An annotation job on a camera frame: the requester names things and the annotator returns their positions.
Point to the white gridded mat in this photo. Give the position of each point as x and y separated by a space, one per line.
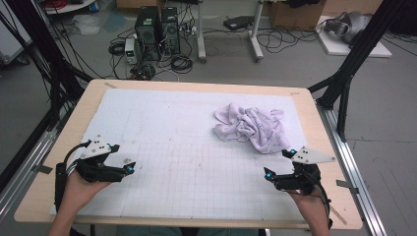
183 131

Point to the white floor board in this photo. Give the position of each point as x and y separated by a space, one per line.
334 49

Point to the brown cardboard box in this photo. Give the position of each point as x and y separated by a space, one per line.
295 16

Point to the person's right hand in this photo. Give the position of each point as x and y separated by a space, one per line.
311 206

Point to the clear plastic sheet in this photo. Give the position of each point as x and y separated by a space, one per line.
87 24

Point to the white power supply unit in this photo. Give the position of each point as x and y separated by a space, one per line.
130 49

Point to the person's blue jeans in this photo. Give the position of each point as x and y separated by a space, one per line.
147 232

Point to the white desk leg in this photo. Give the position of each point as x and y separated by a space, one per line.
200 32
255 32

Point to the thin wooden stick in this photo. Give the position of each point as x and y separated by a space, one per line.
336 213

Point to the aluminium rail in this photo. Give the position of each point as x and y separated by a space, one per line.
354 170
29 157

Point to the person's left hand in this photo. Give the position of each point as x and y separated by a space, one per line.
78 193

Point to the lilac printed towel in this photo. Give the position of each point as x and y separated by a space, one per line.
252 128

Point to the black frame strut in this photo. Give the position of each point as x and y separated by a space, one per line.
360 49
39 39

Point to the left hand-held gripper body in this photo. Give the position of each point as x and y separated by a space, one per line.
95 170

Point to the black flat box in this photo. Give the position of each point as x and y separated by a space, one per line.
237 23

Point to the white cabinet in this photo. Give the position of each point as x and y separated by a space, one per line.
13 32

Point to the black computer tower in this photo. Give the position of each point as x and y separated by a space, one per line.
170 32
147 29

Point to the grey bag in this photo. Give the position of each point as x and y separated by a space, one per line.
354 23

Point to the white round table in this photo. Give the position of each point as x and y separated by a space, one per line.
69 8

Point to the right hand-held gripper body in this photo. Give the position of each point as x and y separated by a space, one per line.
303 178

